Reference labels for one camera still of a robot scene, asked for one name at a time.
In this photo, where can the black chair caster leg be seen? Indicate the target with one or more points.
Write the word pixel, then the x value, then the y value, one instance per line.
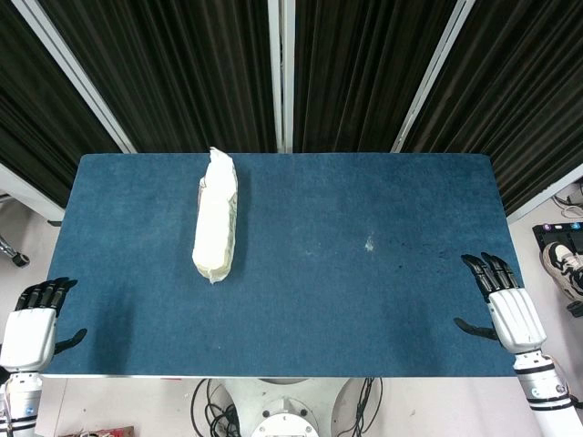
pixel 11 250

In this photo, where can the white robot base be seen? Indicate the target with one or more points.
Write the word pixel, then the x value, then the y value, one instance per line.
pixel 283 407

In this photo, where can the white plastic-wrapped package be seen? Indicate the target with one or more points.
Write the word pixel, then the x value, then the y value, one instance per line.
pixel 217 217

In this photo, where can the black folding screen panel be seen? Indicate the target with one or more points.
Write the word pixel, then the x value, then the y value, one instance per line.
pixel 173 73
pixel 510 100
pixel 364 73
pixel 41 91

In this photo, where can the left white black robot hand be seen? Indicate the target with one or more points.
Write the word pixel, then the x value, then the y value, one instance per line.
pixel 28 336

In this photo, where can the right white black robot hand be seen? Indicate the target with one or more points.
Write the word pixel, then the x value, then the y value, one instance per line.
pixel 517 321

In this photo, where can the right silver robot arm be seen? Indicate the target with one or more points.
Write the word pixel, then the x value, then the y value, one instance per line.
pixel 545 387

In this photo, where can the black white sneaker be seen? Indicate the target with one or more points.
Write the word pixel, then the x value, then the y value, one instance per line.
pixel 565 268

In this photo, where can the black electronic device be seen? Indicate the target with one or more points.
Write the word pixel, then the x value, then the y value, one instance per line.
pixel 559 233

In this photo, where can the blue felt table cover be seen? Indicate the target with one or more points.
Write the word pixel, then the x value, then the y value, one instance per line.
pixel 282 268

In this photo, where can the red brown flat object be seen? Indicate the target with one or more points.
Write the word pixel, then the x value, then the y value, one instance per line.
pixel 98 432

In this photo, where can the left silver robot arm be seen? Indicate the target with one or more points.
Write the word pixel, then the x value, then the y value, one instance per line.
pixel 22 400

